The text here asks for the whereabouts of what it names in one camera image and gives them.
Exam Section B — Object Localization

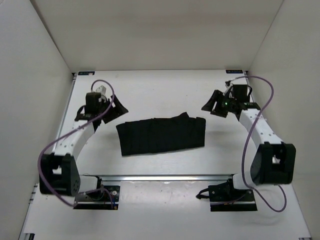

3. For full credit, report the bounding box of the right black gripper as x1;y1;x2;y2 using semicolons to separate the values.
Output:
201;91;236;119

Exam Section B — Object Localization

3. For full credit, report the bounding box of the left blue corner label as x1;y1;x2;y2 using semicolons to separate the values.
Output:
77;71;95;76

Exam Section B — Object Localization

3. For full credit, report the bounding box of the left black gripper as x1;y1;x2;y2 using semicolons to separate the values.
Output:
99;93;129;124

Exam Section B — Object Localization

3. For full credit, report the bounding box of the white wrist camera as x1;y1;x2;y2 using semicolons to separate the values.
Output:
95;85;107;99
223;79;233;98

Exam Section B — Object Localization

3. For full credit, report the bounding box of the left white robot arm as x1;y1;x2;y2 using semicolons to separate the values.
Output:
39;92;129;197

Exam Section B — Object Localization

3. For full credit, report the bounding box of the black skirt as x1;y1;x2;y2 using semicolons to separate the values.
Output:
116;112;206;157

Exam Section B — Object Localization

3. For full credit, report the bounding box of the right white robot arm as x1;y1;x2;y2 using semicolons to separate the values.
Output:
201;84;296;200

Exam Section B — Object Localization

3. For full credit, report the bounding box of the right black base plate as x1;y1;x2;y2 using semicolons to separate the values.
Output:
195;179;258;212

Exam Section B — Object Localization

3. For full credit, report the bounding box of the right blue corner label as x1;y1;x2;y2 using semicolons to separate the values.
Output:
225;69;243;74

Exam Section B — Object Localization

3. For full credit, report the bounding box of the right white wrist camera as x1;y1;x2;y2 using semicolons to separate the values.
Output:
223;79;233;98

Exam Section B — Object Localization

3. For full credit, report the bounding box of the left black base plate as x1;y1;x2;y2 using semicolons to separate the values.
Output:
73;179;121;211

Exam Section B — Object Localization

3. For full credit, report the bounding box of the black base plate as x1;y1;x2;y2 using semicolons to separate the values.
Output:
195;179;258;212
73;179;121;211

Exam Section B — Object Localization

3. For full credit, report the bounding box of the blue corner label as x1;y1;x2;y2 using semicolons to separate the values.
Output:
77;71;95;76
225;69;243;74

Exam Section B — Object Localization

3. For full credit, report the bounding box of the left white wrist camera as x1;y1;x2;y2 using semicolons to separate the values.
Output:
95;85;107;99

